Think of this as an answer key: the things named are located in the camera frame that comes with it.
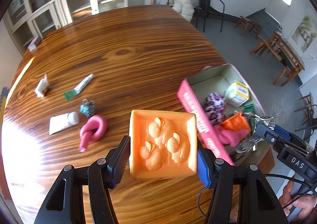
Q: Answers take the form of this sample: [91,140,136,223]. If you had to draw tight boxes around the green cosmetic tube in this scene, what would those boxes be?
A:
[243,104,255,131]

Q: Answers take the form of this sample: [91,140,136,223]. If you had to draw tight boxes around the silver metal clamp tool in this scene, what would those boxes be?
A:
[235,113,276,154]

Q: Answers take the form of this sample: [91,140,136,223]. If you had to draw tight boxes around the beige jacket on chair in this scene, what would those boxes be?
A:
[168,0,195,22]

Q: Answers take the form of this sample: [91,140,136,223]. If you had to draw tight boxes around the pink knotted foam roller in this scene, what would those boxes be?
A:
[79,115,107,152]

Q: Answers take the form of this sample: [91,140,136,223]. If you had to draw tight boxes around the foam puzzle floor mat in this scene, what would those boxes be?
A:
[0,87,9,122]

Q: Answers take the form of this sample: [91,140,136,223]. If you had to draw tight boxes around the black metal chair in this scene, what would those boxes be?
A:
[167,0,200,28]
[199,0,225,32]

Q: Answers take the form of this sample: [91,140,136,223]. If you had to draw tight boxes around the wooden side table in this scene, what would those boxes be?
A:
[249,32,305,86]

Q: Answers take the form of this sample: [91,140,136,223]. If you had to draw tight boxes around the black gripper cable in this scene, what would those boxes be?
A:
[263,173,317,210]

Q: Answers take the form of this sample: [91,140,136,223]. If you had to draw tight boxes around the teal binder clips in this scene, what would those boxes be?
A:
[79,99,95,118]

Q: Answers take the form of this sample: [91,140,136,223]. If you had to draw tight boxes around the white gauze roll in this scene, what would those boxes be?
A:
[34,74,49,98]

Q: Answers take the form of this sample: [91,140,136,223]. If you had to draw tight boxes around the person's right hand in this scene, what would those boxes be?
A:
[279,181,316,223]

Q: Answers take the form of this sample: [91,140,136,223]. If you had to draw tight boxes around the pink storage bin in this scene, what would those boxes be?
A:
[177,64,268,166]

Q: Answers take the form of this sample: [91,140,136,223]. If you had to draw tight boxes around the small wooden stool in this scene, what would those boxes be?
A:
[234,16,263,39]

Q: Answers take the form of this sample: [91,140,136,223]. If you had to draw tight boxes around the framed tree painting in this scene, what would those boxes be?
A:
[291,13,316,53]

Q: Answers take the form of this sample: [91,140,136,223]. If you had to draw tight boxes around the white cream tube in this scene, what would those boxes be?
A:
[49,111,79,135]

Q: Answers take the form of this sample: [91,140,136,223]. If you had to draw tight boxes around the yellow cardboard box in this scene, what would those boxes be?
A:
[225,80,250,107]

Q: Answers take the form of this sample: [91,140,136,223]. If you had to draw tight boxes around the bright orange toy cube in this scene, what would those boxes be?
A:
[219,111,251,132]

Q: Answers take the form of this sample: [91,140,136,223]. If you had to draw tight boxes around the white green toothpaste tube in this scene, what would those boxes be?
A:
[63,73,94,101]

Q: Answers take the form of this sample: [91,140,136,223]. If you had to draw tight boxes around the leopard print fluffy pouch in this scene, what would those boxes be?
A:
[204,92,226,126]

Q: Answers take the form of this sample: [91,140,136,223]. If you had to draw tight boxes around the light orange duck cube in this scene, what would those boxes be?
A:
[129,109,198,180]

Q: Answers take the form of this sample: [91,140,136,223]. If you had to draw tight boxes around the pink card deck box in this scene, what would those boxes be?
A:
[27,36,41,51]

